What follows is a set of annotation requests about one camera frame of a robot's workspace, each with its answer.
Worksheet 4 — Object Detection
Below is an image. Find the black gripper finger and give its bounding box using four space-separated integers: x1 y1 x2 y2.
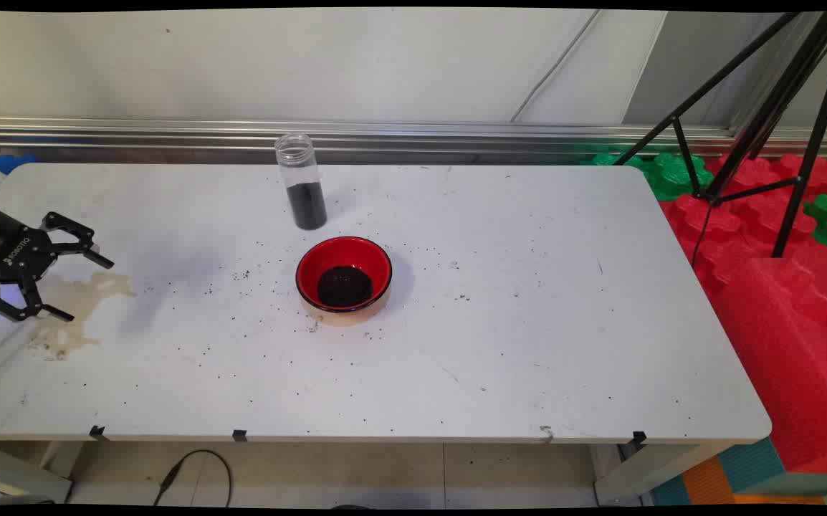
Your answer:
0 282 76 323
39 211 115 271

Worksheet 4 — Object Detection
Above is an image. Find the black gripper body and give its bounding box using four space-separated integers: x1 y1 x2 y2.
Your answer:
0 203 57 286

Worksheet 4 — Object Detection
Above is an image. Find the clear jar with black grains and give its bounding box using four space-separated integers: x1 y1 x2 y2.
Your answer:
274 133 328 231

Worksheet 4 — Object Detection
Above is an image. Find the blue object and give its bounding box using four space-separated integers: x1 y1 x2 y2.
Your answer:
0 153 40 175

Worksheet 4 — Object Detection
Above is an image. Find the white table leg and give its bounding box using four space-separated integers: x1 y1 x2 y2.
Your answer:
593 439 740 506
0 441 74 504

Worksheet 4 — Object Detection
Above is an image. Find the red bowl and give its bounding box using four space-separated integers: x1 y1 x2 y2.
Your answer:
295 236 393 327

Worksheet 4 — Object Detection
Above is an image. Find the black grains pile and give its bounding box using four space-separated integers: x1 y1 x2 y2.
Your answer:
317 266 374 309

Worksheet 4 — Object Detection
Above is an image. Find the red foam puzzle piece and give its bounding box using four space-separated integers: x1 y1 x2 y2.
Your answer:
661 192 819 302
706 153 827 205

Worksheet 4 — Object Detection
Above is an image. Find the orange foam mat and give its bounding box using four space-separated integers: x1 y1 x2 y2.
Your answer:
682 455 826 506

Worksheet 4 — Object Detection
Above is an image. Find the black tripod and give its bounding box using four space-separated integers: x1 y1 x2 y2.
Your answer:
613 10 827 259

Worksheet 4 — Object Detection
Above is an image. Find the teal foam mat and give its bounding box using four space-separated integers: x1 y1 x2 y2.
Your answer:
650 437 787 506

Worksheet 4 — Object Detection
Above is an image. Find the large red foam block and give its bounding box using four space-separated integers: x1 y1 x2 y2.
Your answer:
711 244 827 474

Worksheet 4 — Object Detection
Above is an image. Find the black floor cable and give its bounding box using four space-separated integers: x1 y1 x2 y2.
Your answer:
153 449 234 507

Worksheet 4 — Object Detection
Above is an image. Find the aluminium wall rail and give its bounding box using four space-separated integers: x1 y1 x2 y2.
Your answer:
0 117 827 160

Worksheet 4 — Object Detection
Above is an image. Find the white wall cable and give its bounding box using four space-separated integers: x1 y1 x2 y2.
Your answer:
509 9 601 124

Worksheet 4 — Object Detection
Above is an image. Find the thin black tripod cable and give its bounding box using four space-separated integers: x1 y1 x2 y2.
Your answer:
691 197 717 269

